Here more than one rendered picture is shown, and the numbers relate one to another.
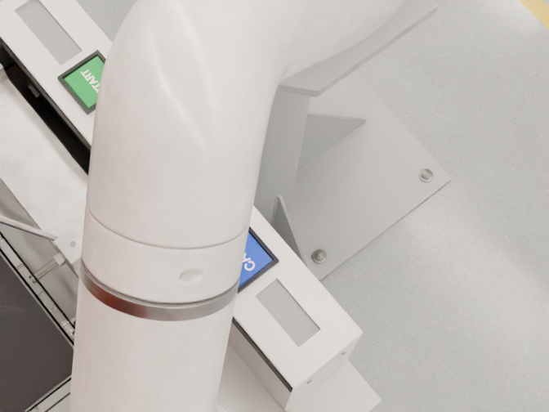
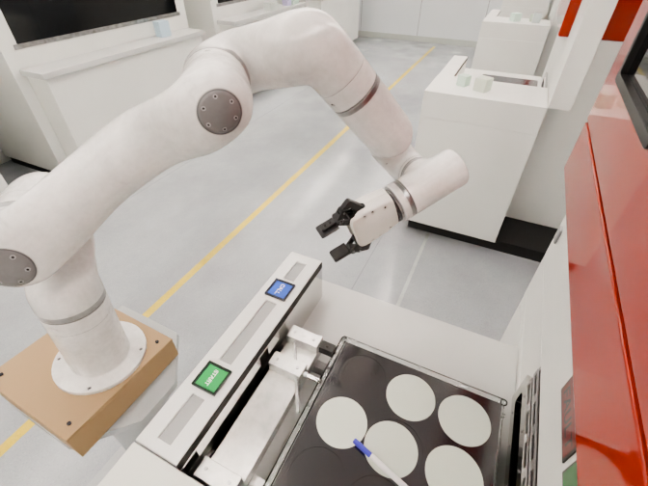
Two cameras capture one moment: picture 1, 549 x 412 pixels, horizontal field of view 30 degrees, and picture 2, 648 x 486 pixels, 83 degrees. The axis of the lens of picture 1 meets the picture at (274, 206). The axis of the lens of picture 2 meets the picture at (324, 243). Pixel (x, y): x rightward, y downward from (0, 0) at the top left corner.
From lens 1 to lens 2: 0.83 m
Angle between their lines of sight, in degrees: 58
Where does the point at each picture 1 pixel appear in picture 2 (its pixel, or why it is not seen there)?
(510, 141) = not seen: hidden behind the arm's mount
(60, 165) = (256, 403)
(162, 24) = (304, 12)
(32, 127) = (237, 429)
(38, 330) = (342, 365)
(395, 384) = not seen: hidden behind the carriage
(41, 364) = (355, 357)
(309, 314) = (292, 265)
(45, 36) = (186, 418)
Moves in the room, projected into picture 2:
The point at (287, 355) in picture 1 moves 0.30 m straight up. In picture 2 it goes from (310, 266) to (308, 163)
